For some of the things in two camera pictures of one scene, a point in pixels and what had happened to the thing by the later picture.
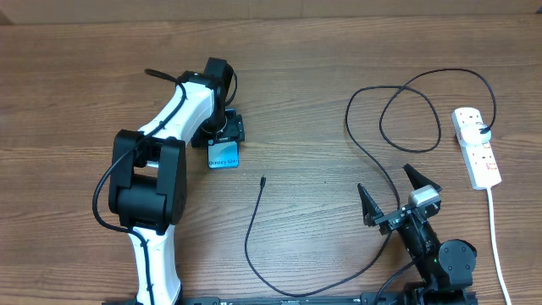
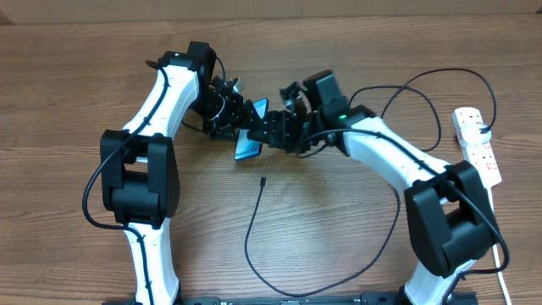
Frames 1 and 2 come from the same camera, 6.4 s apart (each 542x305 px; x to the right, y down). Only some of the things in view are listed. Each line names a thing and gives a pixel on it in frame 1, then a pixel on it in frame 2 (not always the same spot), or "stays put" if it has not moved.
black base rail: [289, 299] stays put
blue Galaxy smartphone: [223, 155] -> [245, 147]
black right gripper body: [389, 222] -> [297, 133]
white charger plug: [471, 134] stays put
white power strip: [479, 159] stays put
